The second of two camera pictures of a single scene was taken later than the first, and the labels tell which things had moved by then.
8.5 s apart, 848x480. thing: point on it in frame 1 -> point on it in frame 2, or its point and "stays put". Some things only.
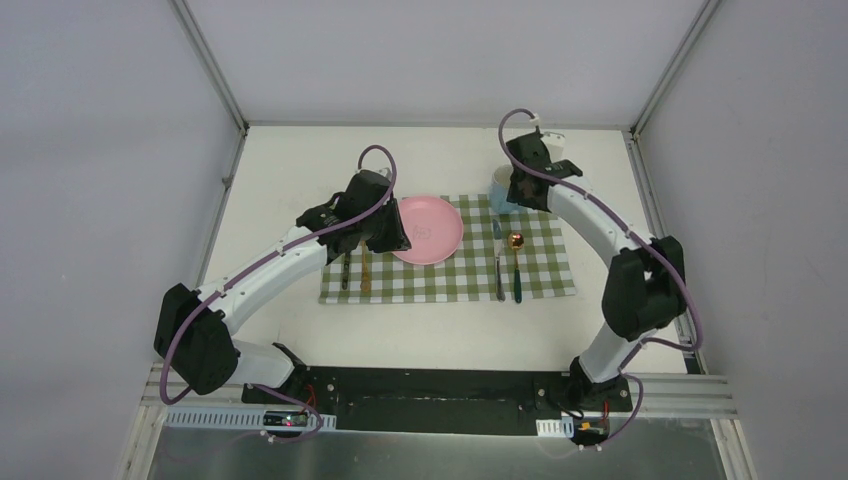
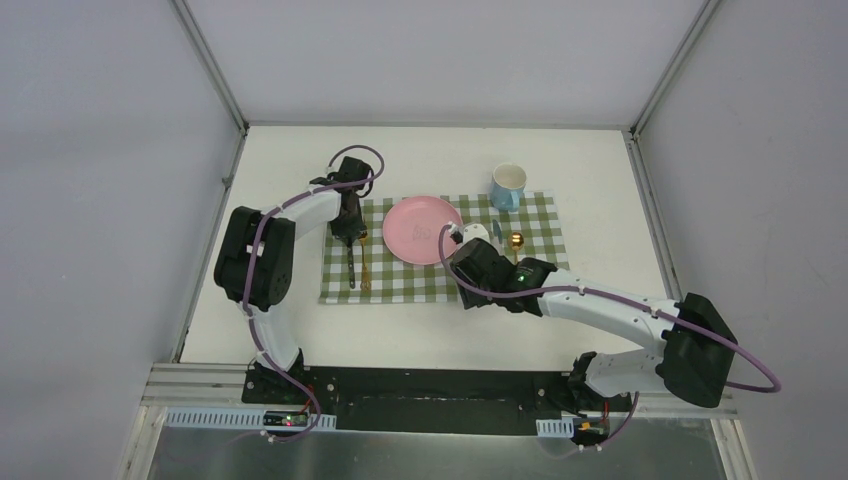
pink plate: (434, 228) stays put
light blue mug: (501, 178) stays put
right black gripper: (515, 196) -> (470, 299)
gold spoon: (516, 241) stays put
